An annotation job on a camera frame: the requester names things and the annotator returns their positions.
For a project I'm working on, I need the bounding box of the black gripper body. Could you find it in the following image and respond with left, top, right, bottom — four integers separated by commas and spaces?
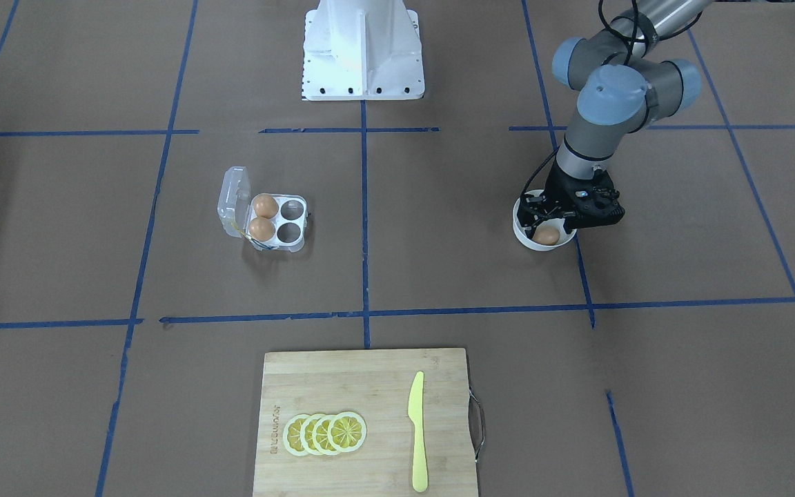
543, 166, 625, 230

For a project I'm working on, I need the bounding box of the brown egg from bowl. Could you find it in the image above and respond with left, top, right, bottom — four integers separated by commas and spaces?
532, 224, 561, 246

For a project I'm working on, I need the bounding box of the clear plastic egg box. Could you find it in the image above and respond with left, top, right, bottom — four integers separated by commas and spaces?
217, 166, 309, 253

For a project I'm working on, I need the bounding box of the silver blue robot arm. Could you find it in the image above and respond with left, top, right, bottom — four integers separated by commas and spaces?
512, 1, 709, 246

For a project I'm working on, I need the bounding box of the brown egg in box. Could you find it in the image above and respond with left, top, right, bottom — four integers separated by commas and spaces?
247, 216, 277, 243
252, 194, 279, 218

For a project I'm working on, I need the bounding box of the white ceramic bowl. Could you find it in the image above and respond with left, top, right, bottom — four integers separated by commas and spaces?
511, 189, 577, 251

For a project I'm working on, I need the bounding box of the bamboo cutting board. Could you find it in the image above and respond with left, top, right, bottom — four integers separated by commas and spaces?
253, 347, 479, 496

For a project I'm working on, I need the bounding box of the lemon slice one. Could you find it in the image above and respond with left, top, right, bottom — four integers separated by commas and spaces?
327, 411, 367, 454

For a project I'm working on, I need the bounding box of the yellow plastic knife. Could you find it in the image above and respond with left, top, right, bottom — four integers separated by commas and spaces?
407, 371, 429, 494

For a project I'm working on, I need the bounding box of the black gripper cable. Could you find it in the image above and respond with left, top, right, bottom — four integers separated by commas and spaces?
522, 148, 560, 201

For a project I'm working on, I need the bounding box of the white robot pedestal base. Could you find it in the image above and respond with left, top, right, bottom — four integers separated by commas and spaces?
301, 1, 426, 101

